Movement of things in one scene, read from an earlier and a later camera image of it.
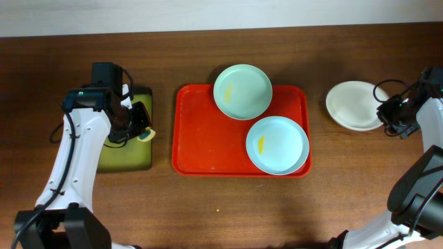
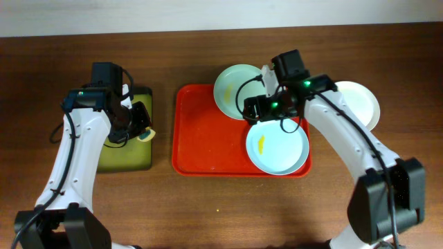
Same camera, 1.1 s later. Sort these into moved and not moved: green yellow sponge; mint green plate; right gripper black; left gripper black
Moved: right gripper black
Not moved: green yellow sponge; left gripper black; mint green plate
